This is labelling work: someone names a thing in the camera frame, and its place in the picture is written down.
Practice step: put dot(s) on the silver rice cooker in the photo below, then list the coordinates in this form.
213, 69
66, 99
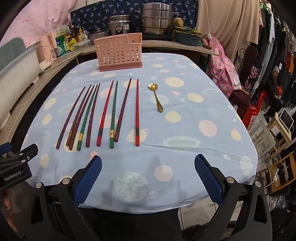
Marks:
120, 26

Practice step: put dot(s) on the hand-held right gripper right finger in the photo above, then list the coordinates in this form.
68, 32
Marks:
208, 178

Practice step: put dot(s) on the black induction cooker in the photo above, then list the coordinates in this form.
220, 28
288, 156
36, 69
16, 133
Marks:
159, 37

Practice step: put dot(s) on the dark sauce bottle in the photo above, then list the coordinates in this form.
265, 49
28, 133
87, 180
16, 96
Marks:
73, 32

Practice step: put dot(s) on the wooden shelf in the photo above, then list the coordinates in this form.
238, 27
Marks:
289, 162

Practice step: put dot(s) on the navy printed cloth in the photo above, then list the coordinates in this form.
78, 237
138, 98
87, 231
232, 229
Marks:
97, 11

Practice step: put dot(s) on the clear oil jug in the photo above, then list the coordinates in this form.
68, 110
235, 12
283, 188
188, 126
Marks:
62, 30

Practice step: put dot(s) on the amber pump bottle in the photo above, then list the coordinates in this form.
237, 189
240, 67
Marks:
80, 35

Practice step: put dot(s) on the red chopstick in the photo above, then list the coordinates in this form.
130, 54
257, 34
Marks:
106, 113
137, 111

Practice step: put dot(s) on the clear food container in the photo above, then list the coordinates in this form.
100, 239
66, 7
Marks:
82, 44

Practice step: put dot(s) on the green tin can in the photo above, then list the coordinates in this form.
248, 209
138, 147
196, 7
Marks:
60, 46

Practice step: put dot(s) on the pink perforated utensil holder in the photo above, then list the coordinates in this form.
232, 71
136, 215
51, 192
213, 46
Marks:
118, 52

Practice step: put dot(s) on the hanging clothes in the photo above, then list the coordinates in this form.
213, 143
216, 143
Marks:
277, 46

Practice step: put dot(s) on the yellow packet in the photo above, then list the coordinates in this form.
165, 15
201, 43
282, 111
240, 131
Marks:
72, 44

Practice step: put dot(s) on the gold flower spoon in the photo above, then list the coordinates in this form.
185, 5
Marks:
157, 100

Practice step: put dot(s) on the white tablet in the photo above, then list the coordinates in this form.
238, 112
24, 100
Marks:
286, 118

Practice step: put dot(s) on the pink curtain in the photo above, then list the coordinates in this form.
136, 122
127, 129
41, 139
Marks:
41, 18

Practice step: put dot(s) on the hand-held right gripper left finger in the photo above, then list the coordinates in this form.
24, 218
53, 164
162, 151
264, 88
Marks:
89, 178

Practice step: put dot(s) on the small lidded steel pot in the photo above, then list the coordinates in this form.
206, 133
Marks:
97, 36

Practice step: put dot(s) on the pink electric kettle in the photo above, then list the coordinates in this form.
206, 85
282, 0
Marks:
47, 49

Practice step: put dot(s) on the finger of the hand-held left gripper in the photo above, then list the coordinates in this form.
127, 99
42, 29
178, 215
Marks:
5, 147
27, 151

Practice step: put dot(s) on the blue plastic basin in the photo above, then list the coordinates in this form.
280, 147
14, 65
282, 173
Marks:
187, 39

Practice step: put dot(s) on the red cardboard box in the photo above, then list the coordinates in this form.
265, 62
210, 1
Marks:
253, 111

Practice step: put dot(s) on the stainless steel steamer pot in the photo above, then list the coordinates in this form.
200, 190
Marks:
157, 20

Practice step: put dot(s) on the beige curtain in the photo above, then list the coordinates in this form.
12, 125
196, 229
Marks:
231, 23

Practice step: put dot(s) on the ginger root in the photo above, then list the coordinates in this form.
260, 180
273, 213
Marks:
178, 22

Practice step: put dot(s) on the blue printed tablecloth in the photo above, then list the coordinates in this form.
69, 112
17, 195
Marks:
185, 120

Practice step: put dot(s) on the green chopstick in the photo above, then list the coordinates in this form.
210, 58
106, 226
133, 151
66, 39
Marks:
87, 118
114, 115

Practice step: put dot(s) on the wooden stool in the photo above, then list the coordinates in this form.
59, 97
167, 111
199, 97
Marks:
286, 136

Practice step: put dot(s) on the translucent plastic storage bin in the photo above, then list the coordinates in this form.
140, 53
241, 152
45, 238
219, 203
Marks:
16, 69

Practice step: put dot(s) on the pink floral garment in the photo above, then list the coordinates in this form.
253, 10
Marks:
219, 64

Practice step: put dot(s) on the dark purple chopstick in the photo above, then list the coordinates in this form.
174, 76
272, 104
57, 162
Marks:
70, 118

